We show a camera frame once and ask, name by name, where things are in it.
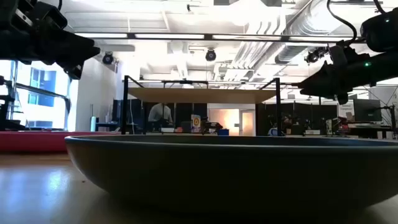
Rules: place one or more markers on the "white cylinder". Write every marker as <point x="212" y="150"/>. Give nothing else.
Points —
<point x="93" y="124"/>

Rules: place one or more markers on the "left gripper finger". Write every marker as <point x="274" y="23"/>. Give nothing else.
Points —
<point x="82" y="57"/>
<point x="84" y="46"/>

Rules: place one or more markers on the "magenta plate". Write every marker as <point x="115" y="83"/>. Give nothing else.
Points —
<point x="31" y="141"/>

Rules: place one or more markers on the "black ceiling spotlight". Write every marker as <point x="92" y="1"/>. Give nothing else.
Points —
<point x="211" y="55"/>
<point x="312" y="56"/>
<point x="108" y="58"/>

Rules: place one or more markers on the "white round device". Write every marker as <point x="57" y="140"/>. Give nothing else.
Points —
<point x="273" y="132"/>

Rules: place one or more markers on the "dark office monitor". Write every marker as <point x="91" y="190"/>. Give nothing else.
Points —
<point x="367" y="110"/>

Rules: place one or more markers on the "silver ventilation duct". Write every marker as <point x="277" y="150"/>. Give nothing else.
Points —
<point x="300" y="34"/>

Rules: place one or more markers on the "white wall sign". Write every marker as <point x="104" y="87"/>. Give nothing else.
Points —
<point x="345" y="110"/>

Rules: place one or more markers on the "large window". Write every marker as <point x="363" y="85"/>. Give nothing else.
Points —
<point x="40" y="93"/>

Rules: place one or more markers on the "blue box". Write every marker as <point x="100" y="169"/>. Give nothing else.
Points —
<point x="223" y="132"/>

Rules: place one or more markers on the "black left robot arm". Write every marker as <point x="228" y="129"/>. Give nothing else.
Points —
<point x="7" y="37"/>

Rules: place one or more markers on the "dark grey plate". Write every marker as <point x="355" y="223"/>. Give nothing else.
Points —
<point x="236" y="174"/>

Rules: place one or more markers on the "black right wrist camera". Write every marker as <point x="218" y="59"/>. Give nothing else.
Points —
<point x="339" y="54"/>

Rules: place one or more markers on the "long linear ceiling light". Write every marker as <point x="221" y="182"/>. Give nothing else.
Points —
<point x="169" y="36"/>

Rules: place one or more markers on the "dark office desk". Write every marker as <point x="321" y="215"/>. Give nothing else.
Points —
<point x="370" y="127"/>

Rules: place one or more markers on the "wooden shelf with black frame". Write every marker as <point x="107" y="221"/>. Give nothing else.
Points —
<point x="202" y="95"/>

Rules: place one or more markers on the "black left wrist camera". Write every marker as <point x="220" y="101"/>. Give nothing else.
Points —
<point x="51" y="15"/>

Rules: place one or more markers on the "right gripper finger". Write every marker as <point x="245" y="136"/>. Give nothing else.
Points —
<point x="323" y="89"/>
<point x="323" y="74"/>

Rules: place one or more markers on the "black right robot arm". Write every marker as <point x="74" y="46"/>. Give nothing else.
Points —
<point x="382" y="34"/>

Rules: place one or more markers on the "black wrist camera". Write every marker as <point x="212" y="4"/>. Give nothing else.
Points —
<point x="339" y="54"/>
<point x="51" y="15"/>

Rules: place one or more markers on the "black equipment stand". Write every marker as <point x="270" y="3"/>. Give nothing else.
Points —
<point x="5" y="107"/>

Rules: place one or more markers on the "box with orange circle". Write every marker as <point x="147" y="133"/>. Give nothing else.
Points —
<point x="196" y="123"/>

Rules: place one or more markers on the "pale door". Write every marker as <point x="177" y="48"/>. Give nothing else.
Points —
<point x="247" y="123"/>

